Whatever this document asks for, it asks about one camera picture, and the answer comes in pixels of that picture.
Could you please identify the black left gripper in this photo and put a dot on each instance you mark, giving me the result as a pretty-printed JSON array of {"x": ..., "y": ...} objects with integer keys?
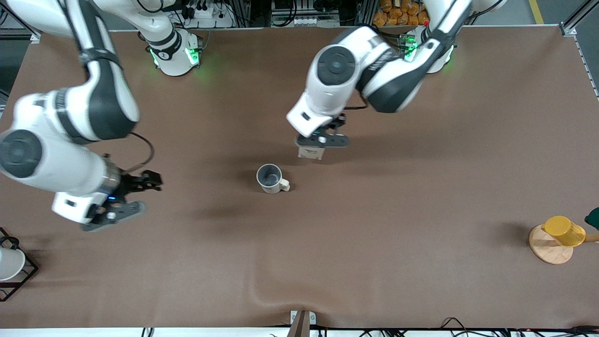
[{"x": 337, "y": 123}]

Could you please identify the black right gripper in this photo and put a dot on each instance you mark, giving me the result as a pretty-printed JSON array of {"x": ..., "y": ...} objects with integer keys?
[{"x": 129, "y": 183}]

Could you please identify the blue white milk carton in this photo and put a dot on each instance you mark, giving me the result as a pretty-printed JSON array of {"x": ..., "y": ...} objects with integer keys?
[{"x": 311, "y": 153}]

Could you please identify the white ceramic mug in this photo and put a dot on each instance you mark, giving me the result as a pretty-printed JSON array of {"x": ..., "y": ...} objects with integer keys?
[{"x": 271, "y": 182}]

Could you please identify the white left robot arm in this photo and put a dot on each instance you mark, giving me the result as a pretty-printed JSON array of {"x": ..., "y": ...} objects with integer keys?
[{"x": 337, "y": 70}]

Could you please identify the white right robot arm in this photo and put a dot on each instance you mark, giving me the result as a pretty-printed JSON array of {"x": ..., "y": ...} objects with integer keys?
[{"x": 61, "y": 159}]

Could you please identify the yellow cup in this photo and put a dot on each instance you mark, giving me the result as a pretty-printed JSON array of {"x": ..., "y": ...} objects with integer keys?
[{"x": 564, "y": 231}]

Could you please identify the green cup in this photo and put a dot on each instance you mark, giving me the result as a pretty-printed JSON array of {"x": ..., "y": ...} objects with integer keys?
[{"x": 594, "y": 218}]

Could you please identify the brown table cover mat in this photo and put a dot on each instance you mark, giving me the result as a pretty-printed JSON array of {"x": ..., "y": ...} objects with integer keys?
[{"x": 374, "y": 210}]

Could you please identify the long white power strip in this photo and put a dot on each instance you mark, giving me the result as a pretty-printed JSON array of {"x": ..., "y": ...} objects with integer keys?
[{"x": 313, "y": 21}]

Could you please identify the orange snack bags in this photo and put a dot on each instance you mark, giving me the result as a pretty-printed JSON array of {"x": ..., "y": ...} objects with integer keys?
[{"x": 398, "y": 11}]

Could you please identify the wooden mug stand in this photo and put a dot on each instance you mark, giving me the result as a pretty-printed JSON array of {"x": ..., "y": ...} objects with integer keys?
[{"x": 550, "y": 252}]

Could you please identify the grey clamp bracket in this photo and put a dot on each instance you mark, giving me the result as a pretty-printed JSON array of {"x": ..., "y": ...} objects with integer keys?
[{"x": 312, "y": 318}]

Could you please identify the aluminium frame post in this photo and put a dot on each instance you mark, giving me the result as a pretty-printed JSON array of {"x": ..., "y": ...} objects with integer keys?
[{"x": 568, "y": 28}]

